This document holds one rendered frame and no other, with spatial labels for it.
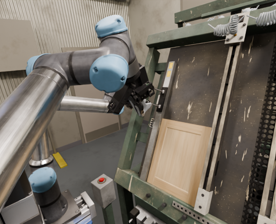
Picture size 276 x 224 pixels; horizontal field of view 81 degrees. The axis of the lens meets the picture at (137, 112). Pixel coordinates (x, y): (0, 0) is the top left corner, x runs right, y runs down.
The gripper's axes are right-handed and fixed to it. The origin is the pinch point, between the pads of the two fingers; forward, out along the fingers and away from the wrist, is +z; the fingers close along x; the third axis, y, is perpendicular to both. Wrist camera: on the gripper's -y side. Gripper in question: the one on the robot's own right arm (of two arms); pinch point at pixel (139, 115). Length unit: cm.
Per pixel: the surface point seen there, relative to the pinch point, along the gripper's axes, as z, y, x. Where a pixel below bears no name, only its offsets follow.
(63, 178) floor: 188, -121, 145
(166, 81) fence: 38, 46, 42
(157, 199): 72, -15, -9
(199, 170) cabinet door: 58, 16, -17
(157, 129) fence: 55, 16, 24
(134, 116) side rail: 57, 11, 49
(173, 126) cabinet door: 52, 25, 15
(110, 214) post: 89, -51, 11
